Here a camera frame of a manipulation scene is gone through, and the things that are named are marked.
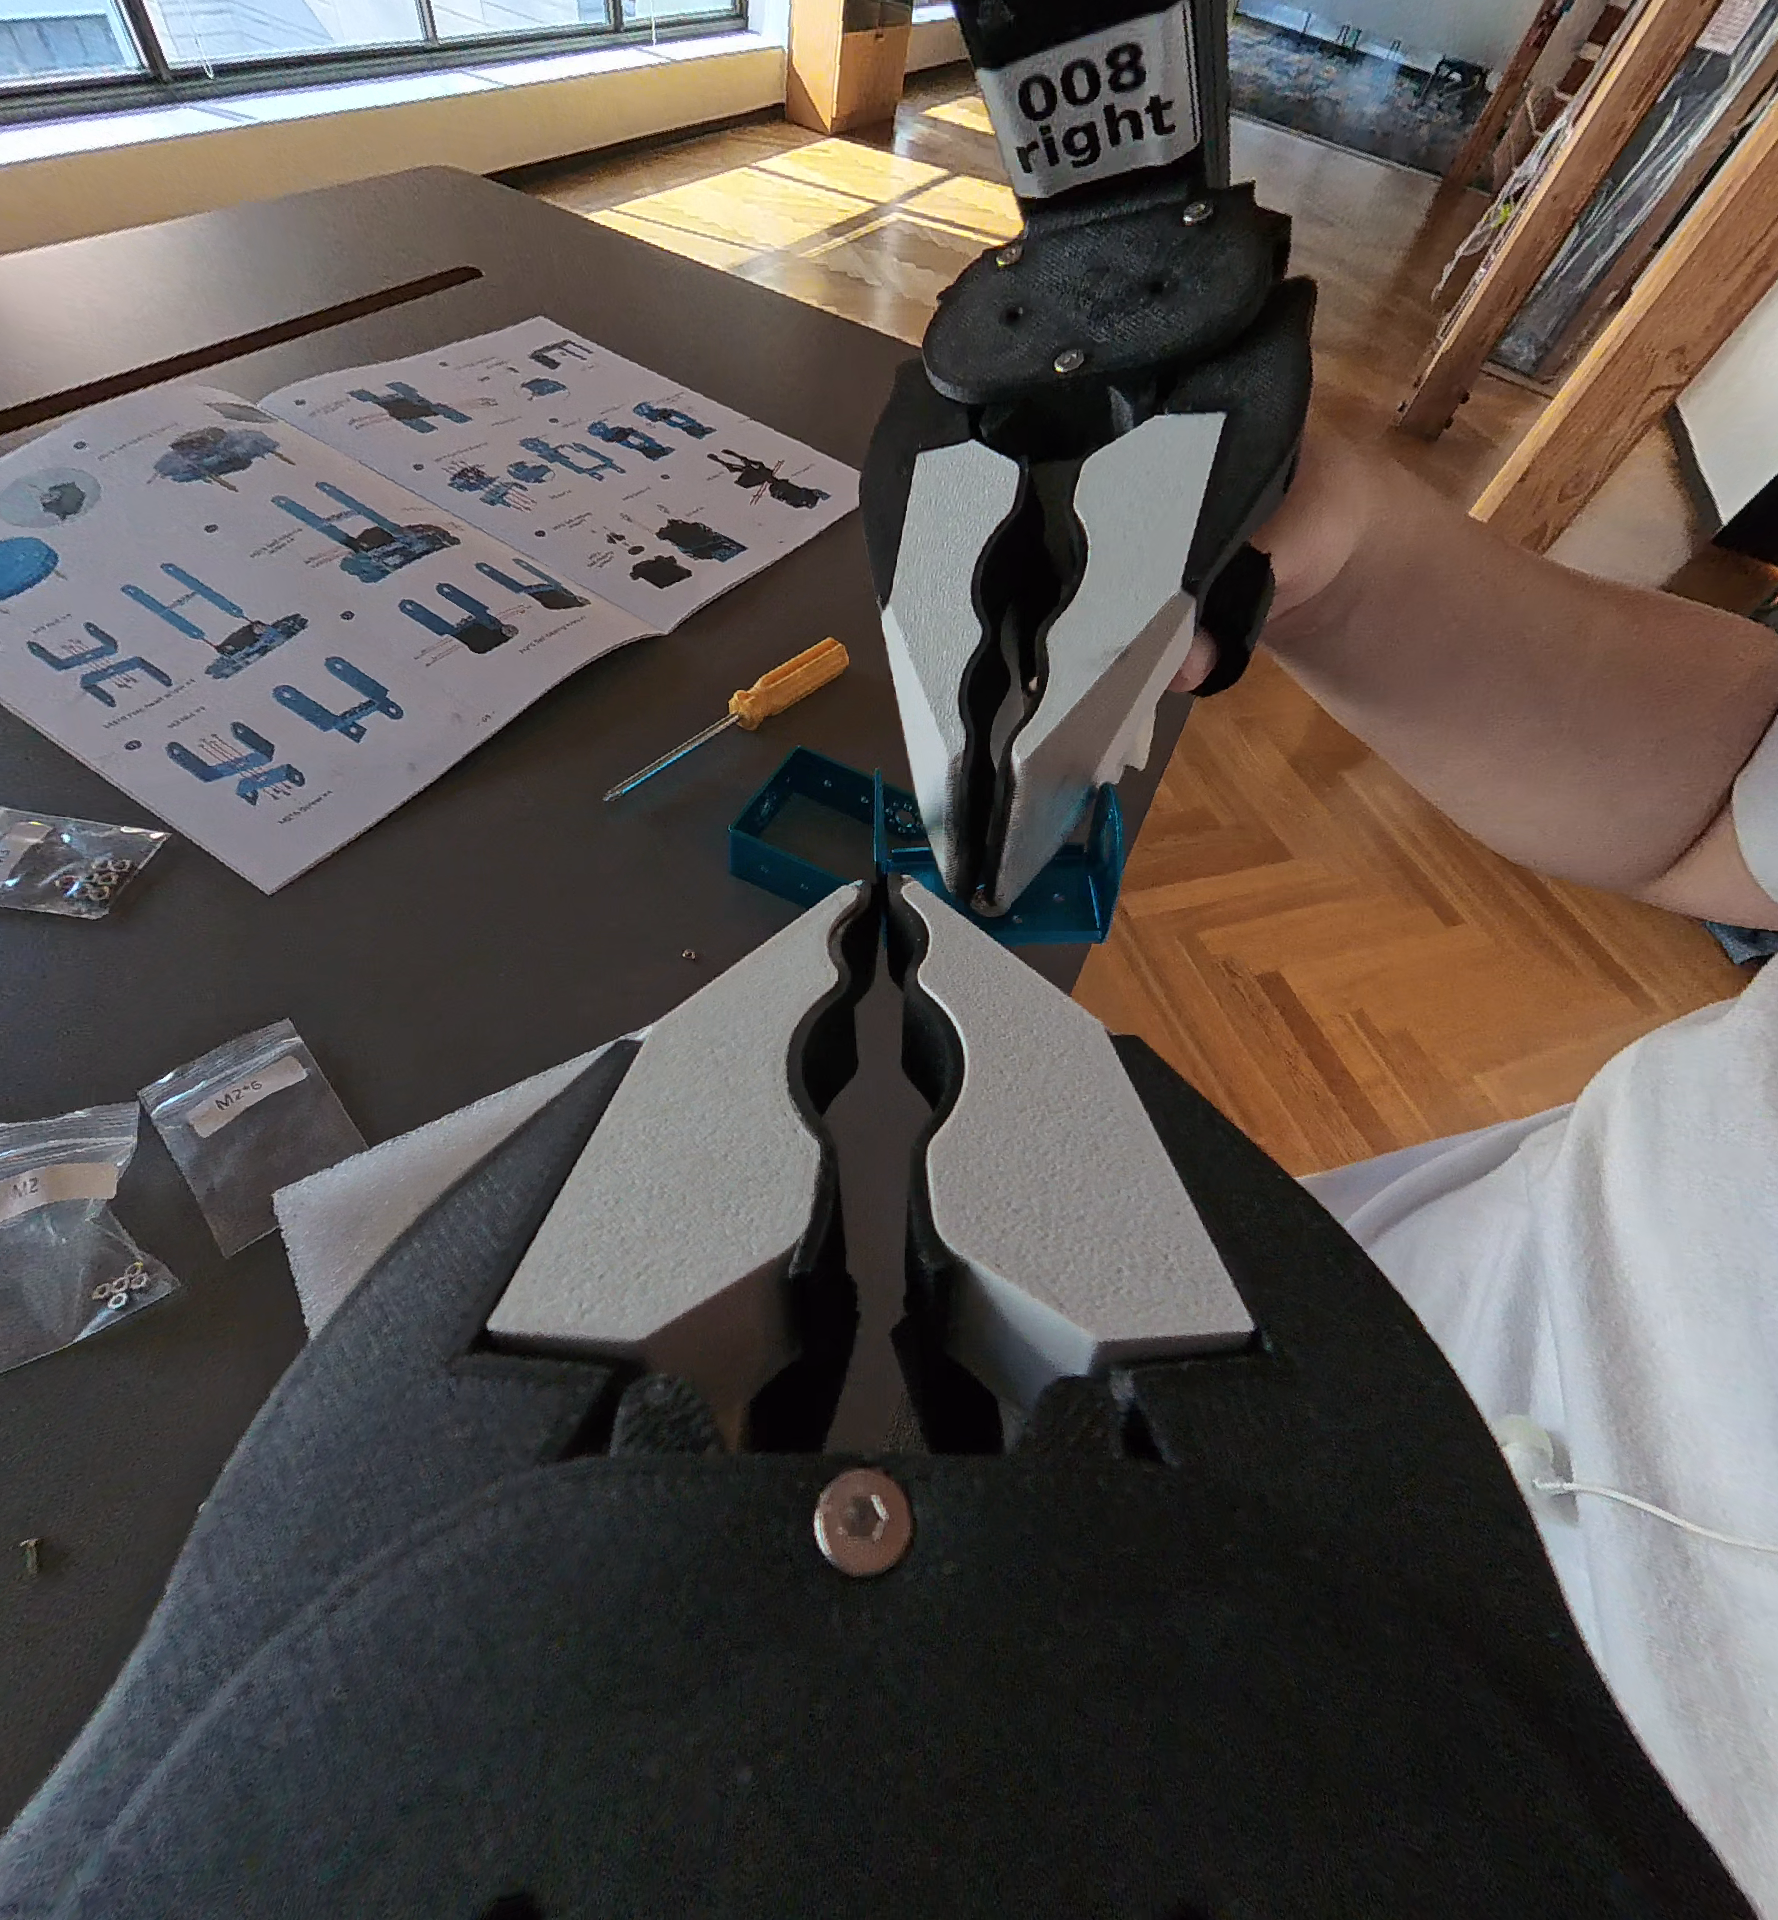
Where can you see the nearly empty labelled zip bag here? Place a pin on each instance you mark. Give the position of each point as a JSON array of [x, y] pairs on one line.
[[252, 1133]]

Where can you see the person in white shirt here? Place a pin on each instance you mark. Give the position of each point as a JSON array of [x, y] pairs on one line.
[[1654, 1275]]

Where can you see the blue short U bracket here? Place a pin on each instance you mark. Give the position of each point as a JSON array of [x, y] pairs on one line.
[[1055, 913]]

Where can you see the dark grey desk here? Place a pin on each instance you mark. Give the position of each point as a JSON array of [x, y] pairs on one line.
[[455, 931]]

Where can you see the person's right hand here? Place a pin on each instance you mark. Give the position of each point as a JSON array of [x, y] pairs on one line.
[[1332, 524]]

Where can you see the wooden wall column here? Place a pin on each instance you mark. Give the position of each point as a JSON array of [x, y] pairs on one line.
[[829, 75]]

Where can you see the blue long U bracket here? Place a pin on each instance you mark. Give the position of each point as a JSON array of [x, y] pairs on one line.
[[785, 882]]

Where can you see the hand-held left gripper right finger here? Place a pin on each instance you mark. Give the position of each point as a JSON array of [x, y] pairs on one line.
[[1084, 1184]]

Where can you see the assembly instruction booklet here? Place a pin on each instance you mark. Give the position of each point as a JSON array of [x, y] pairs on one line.
[[304, 600]]

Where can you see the leaning black panels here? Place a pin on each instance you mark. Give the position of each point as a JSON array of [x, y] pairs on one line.
[[1624, 211]]

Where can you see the slanted wooden post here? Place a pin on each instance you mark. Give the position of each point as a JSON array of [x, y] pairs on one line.
[[1669, 300], [1548, 224]]

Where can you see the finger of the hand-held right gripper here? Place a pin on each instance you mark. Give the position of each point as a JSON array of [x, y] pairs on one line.
[[1144, 570], [943, 600]]

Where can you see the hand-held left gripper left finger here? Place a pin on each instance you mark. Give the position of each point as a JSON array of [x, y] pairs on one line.
[[665, 1184]]

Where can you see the person's right forearm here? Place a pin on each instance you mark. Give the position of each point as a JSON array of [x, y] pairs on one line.
[[1578, 704]]

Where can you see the white foam sheet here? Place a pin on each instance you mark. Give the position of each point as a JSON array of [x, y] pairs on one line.
[[379, 1215]]

